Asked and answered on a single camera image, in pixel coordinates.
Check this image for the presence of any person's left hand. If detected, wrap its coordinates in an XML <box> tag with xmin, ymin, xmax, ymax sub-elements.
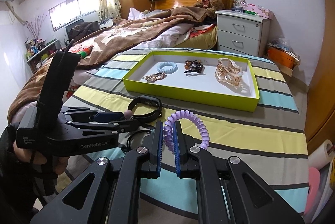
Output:
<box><xmin>13</xmin><ymin>141</ymin><xmax>69</xmax><ymax>175</ymax></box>

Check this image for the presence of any dark padded chair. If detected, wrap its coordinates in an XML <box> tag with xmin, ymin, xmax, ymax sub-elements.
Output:
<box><xmin>65</xmin><ymin>19</ymin><xmax>99</xmax><ymax>46</ymax></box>

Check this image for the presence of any black elastic with teal bead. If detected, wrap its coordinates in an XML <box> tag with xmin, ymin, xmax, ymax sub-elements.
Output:
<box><xmin>125</xmin><ymin>129</ymin><xmax>152</xmax><ymax>152</ymax></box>

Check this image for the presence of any gold rhinestone hair clip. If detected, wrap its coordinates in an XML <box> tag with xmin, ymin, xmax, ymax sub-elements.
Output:
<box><xmin>144</xmin><ymin>72</ymin><xmax>167</xmax><ymax>83</ymax></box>

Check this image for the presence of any grey bedside drawer cabinet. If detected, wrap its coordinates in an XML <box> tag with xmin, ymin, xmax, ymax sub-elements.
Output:
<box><xmin>215</xmin><ymin>10</ymin><xmax>271</xmax><ymax>57</ymax></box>

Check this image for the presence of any cluttered side shelf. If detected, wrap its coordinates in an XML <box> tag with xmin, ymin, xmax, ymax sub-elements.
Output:
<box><xmin>26</xmin><ymin>39</ymin><xmax>61</xmax><ymax>73</ymax></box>

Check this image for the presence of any striped bed sheet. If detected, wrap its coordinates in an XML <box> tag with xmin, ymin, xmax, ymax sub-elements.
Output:
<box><xmin>65</xmin><ymin>48</ymin><xmax>308</xmax><ymax>214</ymax></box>

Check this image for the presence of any white pillow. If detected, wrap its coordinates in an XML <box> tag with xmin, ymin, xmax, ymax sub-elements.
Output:
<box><xmin>128</xmin><ymin>7</ymin><xmax>161</xmax><ymax>20</ymax></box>

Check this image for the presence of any green shallow cardboard box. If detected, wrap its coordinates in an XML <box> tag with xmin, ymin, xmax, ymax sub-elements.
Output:
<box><xmin>123</xmin><ymin>50</ymin><xmax>260</xmax><ymax>112</ymax></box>

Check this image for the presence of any light blue spiral hair tie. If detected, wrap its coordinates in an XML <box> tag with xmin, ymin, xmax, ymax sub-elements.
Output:
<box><xmin>156</xmin><ymin>61</ymin><xmax>179</xmax><ymax>74</ymax></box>

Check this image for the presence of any orange storage bin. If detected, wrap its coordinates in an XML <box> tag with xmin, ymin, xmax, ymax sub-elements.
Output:
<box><xmin>266</xmin><ymin>46</ymin><xmax>300</xmax><ymax>69</ymax></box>

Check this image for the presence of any brown beaded bracelet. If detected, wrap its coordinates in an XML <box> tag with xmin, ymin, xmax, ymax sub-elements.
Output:
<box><xmin>183</xmin><ymin>59</ymin><xmax>205</xmax><ymax>77</ymax></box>

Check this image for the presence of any black wristband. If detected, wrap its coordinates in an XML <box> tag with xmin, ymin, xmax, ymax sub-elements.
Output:
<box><xmin>124</xmin><ymin>95</ymin><xmax>162</xmax><ymax>124</ymax></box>

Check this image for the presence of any purple spiral hair tie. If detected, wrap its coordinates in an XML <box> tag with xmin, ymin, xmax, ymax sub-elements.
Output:
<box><xmin>163</xmin><ymin>109</ymin><xmax>211</xmax><ymax>153</ymax></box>

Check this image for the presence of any white paper roll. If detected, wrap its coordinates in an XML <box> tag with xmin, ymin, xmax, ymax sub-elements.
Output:
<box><xmin>308</xmin><ymin>140</ymin><xmax>334</xmax><ymax>170</ymax></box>

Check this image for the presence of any red green striped cushion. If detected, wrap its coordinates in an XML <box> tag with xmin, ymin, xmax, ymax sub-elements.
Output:
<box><xmin>69</xmin><ymin>45</ymin><xmax>93</xmax><ymax>59</ymax></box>

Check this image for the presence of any wooden door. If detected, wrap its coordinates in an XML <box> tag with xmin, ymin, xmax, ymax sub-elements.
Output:
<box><xmin>305</xmin><ymin>0</ymin><xmax>334</xmax><ymax>154</ymax></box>

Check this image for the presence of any pearlescent large hair claw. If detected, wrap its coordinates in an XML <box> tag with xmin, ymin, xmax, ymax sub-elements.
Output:
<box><xmin>215</xmin><ymin>58</ymin><xmax>244</xmax><ymax>87</ymax></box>

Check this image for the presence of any brown fleece blanket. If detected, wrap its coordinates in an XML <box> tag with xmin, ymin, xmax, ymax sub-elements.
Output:
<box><xmin>7</xmin><ymin>5</ymin><xmax>210</xmax><ymax>123</ymax></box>

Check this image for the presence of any pink floral box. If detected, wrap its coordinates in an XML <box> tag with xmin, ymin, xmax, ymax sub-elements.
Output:
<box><xmin>242</xmin><ymin>3</ymin><xmax>273</xmax><ymax>19</ymax></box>

